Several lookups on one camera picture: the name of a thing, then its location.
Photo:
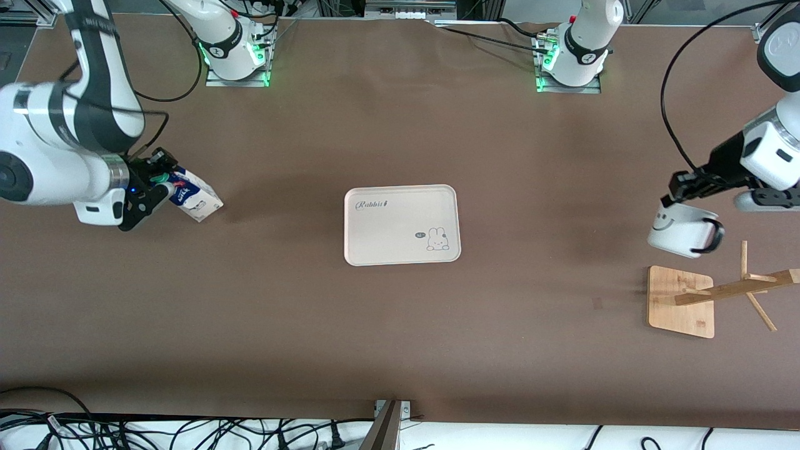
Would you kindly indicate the metal bracket at table edge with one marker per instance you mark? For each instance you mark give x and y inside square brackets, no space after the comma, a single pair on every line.
[384,425]

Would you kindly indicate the white mug with smiley face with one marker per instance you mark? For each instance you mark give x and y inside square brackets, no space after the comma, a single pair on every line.
[678,231]

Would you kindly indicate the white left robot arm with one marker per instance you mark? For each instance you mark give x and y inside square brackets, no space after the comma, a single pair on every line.
[587,37]

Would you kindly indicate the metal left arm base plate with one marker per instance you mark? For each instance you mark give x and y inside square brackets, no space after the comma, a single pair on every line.
[569,89]

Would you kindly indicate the white tray with rabbit print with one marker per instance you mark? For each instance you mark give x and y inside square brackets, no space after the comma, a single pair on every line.
[394,228]

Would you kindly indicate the blue white milk carton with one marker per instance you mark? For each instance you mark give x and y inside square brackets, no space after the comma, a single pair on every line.
[197,200]

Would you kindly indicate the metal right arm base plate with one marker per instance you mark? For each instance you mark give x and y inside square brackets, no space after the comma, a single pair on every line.
[215,81]

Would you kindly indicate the grey device with ports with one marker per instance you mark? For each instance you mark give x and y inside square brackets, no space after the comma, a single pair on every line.
[409,9]

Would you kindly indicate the aluminium frame profile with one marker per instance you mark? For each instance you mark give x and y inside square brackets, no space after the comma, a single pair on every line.
[25,15]

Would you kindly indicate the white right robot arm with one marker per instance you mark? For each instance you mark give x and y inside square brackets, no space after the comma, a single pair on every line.
[44,169]

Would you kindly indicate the wooden mug stand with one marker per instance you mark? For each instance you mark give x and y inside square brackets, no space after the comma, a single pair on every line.
[678,306]

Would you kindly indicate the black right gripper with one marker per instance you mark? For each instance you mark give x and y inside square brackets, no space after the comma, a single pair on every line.
[139,173]

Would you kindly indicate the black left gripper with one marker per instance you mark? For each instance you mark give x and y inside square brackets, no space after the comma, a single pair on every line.
[724,162]

